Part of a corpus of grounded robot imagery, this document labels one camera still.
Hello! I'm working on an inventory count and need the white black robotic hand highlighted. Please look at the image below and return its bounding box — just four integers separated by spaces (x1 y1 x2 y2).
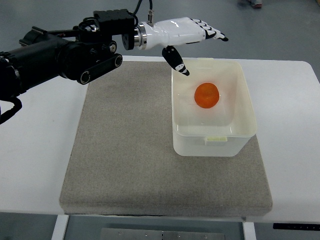
133 17 229 76

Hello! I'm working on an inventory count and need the orange fruit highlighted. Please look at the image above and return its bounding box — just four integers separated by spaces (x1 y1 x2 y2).
194 82 220 109

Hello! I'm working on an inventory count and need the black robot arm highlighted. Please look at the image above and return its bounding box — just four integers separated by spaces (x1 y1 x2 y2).
0 9 137 101

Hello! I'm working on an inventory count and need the white plastic box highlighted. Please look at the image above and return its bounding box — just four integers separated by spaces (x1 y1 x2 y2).
171 58 257 157

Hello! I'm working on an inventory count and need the grey felt mat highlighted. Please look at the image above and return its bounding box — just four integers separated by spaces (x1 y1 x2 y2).
59 61 273 217

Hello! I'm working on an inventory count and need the white right table leg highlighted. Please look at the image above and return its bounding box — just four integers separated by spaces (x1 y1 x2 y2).
242 221 257 240

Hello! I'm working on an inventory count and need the white table leg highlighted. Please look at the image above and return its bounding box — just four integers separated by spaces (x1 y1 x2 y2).
51 215 69 240
242 221 257 240

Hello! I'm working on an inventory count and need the white left table leg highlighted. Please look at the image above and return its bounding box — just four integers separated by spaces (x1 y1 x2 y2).
51 215 69 240

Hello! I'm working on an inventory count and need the black table control panel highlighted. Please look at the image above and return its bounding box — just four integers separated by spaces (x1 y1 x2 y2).
272 223 320 231

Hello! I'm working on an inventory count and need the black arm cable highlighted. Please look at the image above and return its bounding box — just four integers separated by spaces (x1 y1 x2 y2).
0 0 155 125

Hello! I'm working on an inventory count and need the metal base plate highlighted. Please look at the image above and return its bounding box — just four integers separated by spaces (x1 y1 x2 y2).
99 228 226 240

